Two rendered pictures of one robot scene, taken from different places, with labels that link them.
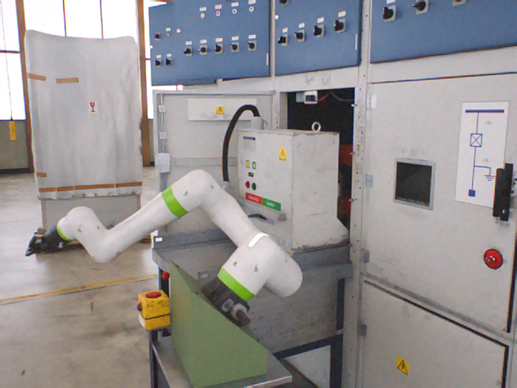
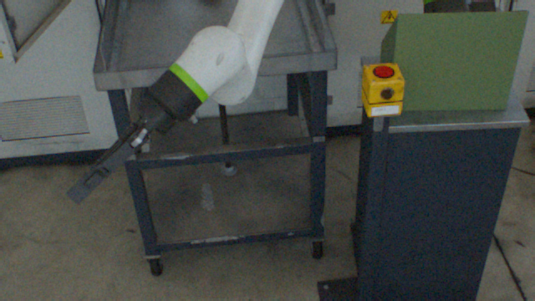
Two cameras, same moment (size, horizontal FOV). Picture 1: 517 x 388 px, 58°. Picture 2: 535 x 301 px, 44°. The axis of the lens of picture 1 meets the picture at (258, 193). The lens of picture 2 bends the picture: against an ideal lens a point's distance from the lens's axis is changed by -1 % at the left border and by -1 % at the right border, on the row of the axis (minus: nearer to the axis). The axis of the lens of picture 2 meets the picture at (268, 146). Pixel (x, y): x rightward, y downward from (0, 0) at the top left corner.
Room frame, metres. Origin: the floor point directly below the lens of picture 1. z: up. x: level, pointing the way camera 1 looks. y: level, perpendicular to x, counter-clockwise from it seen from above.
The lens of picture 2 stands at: (1.14, 1.59, 1.76)
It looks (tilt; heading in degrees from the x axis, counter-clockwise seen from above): 40 degrees down; 295
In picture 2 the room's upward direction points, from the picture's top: 3 degrees counter-clockwise
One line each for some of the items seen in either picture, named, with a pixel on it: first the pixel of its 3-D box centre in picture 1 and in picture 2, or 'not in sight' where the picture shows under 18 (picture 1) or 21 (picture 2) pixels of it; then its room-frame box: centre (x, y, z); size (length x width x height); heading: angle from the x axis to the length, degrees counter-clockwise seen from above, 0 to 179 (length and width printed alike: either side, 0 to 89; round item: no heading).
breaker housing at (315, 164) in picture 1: (310, 182); not in sight; (2.16, -0.24, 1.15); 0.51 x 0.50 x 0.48; 119
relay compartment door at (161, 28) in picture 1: (178, 43); not in sight; (3.29, 0.54, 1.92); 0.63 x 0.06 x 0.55; 52
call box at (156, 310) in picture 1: (154, 309); (382, 89); (1.42, 0.33, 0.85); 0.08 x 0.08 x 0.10; 29
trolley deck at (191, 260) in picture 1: (247, 261); (211, 7); (2.00, 0.05, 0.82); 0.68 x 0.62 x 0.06; 119
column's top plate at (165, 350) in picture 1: (216, 359); (439, 89); (1.31, 0.13, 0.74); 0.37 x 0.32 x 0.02; 24
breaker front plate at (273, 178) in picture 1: (261, 186); not in sight; (2.04, -0.01, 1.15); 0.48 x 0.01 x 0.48; 29
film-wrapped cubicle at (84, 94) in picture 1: (87, 141); not in sight; (5.36, 1.95, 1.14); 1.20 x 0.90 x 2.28; 113
